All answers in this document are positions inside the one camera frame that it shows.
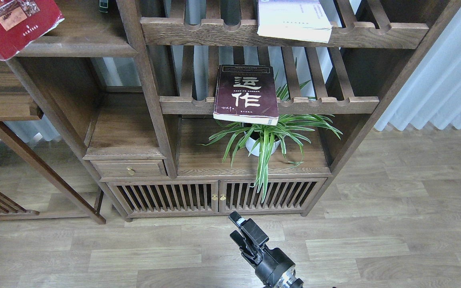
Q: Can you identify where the brass drawer knob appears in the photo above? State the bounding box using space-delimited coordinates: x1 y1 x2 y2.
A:
126 166 136 176

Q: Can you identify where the dark wooden bookshelf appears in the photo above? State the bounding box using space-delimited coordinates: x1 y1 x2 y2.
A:
0 0 461 219

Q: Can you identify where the dark maroon book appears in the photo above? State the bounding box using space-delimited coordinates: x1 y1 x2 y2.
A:
213 64 279 126

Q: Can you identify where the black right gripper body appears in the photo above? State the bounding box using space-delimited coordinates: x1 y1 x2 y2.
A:
238 218 297 286

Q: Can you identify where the small dark object top shelf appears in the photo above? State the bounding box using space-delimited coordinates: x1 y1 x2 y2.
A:
99 0 109 13

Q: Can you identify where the white sheer curtain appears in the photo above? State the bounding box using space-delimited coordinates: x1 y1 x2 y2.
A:
374 8 461 131

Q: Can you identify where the green spider plant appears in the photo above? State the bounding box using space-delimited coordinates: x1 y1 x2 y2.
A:
208 86 342 201

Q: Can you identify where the red paperback book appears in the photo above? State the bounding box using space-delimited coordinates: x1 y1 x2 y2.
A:
0 0 64 61

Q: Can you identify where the white plant pot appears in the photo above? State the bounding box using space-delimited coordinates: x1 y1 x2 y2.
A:
245 132 281 157

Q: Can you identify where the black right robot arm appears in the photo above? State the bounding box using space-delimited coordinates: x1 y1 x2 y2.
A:
228 211 304 288

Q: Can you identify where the white book top shelf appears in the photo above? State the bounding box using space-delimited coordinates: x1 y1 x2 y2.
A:
257 0 332 43

